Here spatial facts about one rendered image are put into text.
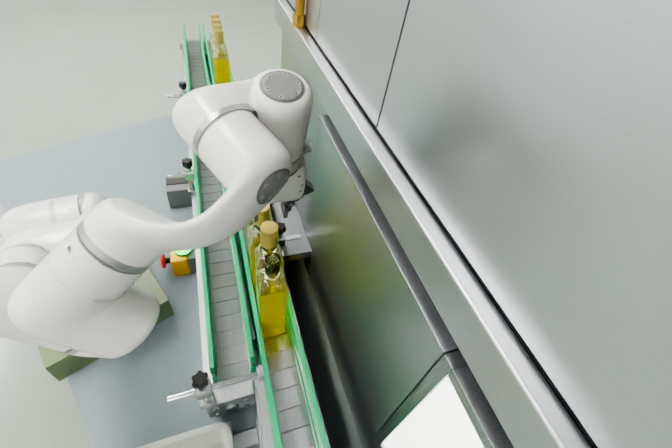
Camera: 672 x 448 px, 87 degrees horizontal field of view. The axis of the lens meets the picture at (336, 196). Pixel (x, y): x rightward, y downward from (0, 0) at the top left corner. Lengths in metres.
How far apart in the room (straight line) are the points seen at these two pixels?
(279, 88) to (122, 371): 0.81
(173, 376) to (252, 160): 0.74
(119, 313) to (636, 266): 0.47
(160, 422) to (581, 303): 0.86
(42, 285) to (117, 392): 0.60
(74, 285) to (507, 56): 0.45
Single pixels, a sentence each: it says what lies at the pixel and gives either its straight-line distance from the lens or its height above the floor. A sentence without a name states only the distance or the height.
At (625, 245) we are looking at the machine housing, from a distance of 0.29.
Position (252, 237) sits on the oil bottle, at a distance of 0.77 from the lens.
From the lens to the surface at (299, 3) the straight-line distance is 0.87.
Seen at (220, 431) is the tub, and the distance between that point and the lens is 0.88.
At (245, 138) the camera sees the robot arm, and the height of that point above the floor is 1.47.
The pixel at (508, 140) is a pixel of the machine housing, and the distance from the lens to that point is 0.33.
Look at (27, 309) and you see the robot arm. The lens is 0.48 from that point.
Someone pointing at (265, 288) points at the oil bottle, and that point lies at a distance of 0.70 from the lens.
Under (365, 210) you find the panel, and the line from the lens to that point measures 0.53.
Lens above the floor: 1.68
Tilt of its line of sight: 43 degrees down
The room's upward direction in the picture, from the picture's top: 11 degrees clockwise
